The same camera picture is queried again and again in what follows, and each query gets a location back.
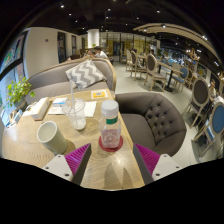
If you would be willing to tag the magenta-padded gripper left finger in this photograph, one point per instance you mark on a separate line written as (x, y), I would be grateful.
(60, 166)

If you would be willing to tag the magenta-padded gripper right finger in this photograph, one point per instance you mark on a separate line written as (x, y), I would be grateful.
(166, 166)

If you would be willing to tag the clear bottle with white cap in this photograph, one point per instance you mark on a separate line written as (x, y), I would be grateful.
(110, 130)

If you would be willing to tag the white mug with green print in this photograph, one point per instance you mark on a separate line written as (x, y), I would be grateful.
(55, 141)

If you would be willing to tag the grey tufted armchair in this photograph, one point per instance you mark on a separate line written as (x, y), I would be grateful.
(160, 116)

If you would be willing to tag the clear plastic cup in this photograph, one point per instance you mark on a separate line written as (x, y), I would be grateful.
(80, 120)

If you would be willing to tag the flat round red coaster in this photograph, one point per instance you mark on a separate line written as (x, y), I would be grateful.
(111, 149)

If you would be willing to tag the white paper sheet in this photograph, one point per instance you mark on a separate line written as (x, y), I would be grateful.
(55, 110)

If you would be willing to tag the white napkin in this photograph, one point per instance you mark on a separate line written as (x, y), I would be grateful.
(90, 109)

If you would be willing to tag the small blue white packet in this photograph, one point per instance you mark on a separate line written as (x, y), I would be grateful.
(60, 101)

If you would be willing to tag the white drinking straw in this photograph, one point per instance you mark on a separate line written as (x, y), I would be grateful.
(71, 96)

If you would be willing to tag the yellow and white card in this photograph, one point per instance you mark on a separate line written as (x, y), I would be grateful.
(99, 94)

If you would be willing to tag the green potted plant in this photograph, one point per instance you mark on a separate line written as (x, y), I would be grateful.
(18, 91)

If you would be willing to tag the grey white chevron pillow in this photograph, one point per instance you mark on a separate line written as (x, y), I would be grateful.
(85, 74)

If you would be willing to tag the group of dining chairs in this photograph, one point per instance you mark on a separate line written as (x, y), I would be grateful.
(151, 65)

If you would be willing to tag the person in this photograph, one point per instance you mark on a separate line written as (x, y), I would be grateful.
(100, 53)

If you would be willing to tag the round festive window sticker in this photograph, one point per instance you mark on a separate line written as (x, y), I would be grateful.
(10, 56)

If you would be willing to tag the group of ceiling lights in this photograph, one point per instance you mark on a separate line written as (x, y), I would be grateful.
(62, 6)

